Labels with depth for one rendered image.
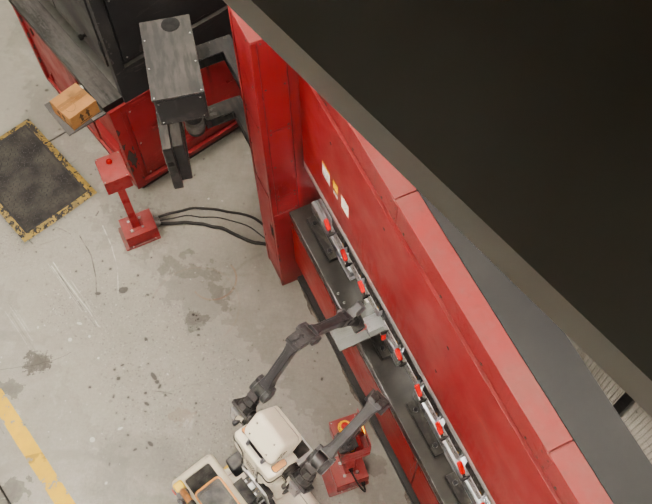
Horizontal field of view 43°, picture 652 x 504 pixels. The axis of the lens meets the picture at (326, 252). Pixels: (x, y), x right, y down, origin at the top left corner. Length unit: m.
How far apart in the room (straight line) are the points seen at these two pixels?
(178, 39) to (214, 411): 2.30
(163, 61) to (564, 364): 2.32
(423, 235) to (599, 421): 0.88
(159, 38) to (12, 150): 2.57
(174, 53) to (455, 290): 1.89
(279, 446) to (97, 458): 1.85
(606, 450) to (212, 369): 3.05
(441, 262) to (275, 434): 1.18
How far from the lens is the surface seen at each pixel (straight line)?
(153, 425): 5.29
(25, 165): 6.41
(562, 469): 2.82
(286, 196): 4.64
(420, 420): 4.25
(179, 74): 4.03
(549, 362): 2.92
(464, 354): 3.19
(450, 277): 2.99
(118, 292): 5.69
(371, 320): 4.32
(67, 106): 5.17
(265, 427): 3.74
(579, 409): 2.89
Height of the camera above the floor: 4.95
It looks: 61 degrees down
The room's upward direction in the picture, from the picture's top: 2 degrees counter-clockwise
